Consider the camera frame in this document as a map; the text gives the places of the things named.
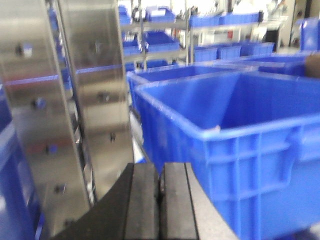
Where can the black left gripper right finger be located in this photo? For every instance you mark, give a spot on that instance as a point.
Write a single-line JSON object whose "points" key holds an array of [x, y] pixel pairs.
{"points": [[186, 213]]}

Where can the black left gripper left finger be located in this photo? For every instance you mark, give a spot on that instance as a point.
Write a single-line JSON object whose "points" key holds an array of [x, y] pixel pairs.
{"points": [[128, 211]]}

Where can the blue target bin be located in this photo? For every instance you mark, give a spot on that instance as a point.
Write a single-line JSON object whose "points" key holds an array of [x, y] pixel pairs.
{"points": [[252, 139]]}

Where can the blue bin with cardboard box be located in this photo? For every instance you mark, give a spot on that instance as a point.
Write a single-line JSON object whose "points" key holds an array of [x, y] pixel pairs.
{"points": [[177, 72]]}

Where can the perforated steel shelf post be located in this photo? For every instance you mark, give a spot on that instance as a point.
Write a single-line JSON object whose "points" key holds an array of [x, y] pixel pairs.
{"points": [[62, 68]]}

